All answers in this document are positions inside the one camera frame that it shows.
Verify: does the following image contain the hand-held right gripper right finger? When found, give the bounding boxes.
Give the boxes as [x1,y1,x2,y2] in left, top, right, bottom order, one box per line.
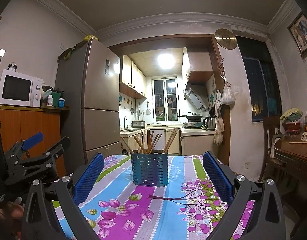
[203,151,286,240]

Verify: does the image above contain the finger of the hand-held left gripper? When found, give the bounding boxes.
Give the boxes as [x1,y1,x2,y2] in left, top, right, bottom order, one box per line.
[18,136,71,167]
[5,132,44,159]

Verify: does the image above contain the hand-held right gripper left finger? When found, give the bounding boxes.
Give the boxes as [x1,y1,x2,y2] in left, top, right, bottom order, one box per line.
[21,152,104,240]

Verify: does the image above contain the blue metal utensil holder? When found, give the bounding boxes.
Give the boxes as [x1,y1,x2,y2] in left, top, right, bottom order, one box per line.
[130,149,169,187]

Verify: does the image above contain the bunch of wooden chopsticks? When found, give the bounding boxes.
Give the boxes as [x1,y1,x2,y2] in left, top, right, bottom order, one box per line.
[120,127,176,154]

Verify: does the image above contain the person's left hand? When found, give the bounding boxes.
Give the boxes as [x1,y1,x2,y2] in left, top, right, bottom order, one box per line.
[0,197,25,222]

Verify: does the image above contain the orange wooden cabinet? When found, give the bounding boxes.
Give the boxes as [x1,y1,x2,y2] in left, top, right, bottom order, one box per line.
[0,105,70,178]

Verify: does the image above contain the green container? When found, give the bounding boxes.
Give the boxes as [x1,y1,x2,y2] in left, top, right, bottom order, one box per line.
[50,92,61,107]

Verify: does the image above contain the grey refrigerator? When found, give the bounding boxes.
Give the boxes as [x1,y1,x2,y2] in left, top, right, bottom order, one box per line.
[55,36,122,165]

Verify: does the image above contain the hanging cloth bags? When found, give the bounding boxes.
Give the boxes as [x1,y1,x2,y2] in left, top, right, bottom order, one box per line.
[213,90,225,145]

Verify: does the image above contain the pale teal box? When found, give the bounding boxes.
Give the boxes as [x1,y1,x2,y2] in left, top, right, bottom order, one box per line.
[42,85,56,98]

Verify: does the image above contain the white microwave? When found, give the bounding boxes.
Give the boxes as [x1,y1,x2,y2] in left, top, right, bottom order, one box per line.
[0,69,42,108]

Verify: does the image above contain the steel electric kettle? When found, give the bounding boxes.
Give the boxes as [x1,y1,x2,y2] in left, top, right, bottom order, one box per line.
[203,116,216,130]

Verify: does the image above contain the gas stove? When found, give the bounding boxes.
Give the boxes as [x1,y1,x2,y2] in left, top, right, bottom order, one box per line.
[183,121,204,129]

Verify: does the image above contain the black wok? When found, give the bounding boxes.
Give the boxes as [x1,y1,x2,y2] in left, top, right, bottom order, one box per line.
[178,112,203,122]

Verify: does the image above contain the floral striped tablecloth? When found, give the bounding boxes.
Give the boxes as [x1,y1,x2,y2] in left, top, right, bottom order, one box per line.
[52,154,259,240]

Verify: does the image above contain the dark wooden side table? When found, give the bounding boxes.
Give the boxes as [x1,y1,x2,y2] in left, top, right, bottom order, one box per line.
[273,132,307,230]

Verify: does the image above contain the white hanging plastic bag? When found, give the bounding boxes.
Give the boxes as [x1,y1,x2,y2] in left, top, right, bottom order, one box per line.
[221,81,236,105]

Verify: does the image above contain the steel range hood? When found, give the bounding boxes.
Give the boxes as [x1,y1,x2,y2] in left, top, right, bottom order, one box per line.
[183,84,210,110]

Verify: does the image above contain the dark bag on refrigerator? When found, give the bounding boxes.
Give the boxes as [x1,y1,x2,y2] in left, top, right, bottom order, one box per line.
[57,46,77,60]

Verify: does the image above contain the flower pot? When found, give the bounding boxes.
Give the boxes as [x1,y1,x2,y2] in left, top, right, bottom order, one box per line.
[280,108,304,132]

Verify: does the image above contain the dark room window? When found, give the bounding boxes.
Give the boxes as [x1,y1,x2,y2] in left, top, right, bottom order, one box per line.
[236,36,282,123]

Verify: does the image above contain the wooden cabinet above hood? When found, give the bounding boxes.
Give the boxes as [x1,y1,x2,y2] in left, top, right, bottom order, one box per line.
[182,47,215,84]

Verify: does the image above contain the kitchen ceiling light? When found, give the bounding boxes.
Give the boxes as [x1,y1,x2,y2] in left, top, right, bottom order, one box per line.
[157,54,175,70]

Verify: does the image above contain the cream wall cabinets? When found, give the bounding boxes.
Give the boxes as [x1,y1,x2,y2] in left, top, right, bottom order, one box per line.
[120,55,147,99]

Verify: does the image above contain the round gold wall plate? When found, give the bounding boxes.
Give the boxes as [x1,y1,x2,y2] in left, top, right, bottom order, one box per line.
[215,28,237,50]

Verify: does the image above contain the framed wall picture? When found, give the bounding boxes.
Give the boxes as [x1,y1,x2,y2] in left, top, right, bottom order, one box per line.
[287,11,307,58]

